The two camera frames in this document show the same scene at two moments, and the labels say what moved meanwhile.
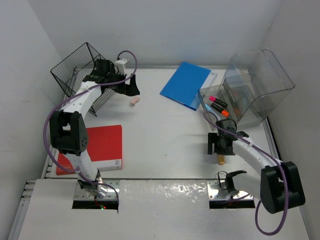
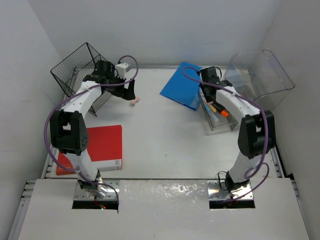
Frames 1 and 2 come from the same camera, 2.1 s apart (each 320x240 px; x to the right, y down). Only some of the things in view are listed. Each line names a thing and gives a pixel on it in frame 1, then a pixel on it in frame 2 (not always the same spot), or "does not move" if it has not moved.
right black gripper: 212,138 to 208,99
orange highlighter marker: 225,113 does not move
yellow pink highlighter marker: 221,159 to 214,109
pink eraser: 134,100 does not move
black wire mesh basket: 70,74 does not move
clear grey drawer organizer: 255,83 does not move
